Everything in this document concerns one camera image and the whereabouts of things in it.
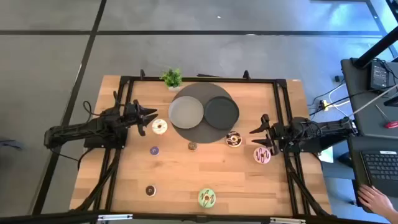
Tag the green plant in white pot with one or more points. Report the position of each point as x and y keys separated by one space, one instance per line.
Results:
x=172 y=77

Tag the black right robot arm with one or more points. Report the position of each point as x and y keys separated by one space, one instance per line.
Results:
x=314 y=133

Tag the small brown donut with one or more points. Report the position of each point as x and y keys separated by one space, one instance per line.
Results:
x=189 y=148

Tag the small dark chocolate donut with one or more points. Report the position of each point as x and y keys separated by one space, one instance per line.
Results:
x=148 y=193

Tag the yellow white power strip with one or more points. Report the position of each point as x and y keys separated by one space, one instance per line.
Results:
x=324 y=105

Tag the large pink frosted donut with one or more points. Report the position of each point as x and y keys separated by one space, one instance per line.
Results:
x=257 y=159

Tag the large green frosted donut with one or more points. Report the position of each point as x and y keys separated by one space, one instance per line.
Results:
x=201 y=201

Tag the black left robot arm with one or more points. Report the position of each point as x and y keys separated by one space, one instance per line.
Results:
x=77 y=129

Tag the black laptop keyboard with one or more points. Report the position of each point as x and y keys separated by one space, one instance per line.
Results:
x=382 y=168

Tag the large white frosted donut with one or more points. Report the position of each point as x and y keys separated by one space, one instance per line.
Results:
x=155 y=124

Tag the large chocolate frosted donut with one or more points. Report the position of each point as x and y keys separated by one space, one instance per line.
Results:
x=238 y=143

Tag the small purple donut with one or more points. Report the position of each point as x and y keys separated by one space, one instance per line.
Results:
x=152 y=153

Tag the round dark grey placemat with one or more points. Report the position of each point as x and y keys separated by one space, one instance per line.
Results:
x=202 y=136

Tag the person's hand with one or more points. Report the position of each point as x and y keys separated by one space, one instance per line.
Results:
x=374 y=199

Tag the dark grey side desk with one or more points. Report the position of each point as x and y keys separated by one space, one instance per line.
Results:
x=360 y=124

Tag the black diagonal post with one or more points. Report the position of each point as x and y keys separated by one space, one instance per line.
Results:
x=376 y=48

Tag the black electronic box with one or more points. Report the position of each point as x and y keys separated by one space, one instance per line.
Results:
x=379 y=76

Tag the small black floor block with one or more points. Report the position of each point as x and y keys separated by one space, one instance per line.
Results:
x=337 y=78

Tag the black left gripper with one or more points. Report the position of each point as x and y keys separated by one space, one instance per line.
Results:
x=132 y=112

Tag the person's forearm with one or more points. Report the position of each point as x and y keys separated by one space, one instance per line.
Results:
x=393 y=216

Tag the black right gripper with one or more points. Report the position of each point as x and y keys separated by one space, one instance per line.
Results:
x=280 y=134

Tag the light grey plate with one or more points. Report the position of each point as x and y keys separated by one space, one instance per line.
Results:
x=186 y=112

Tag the black beam with silver brackets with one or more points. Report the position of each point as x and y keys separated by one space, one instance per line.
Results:
x=202 y=219

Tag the black plate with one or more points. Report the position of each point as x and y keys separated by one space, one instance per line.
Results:
x=221 y=112

